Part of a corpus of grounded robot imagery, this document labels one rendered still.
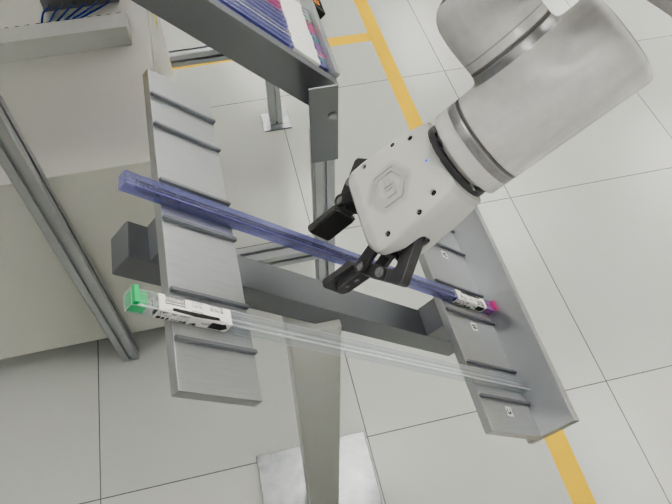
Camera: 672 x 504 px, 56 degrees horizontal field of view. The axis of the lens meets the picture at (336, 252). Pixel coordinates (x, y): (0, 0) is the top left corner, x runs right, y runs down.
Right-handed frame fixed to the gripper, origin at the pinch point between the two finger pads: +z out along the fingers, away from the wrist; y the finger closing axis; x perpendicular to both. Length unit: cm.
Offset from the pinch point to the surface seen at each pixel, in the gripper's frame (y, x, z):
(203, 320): 11.8, -17.0, 1.2
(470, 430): -7, 90, 38
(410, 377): -23, 83, 45
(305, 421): 3.0, 22.3, 28.0
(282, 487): -4, 58, 70
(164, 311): 11.8, -20.2, 1.4
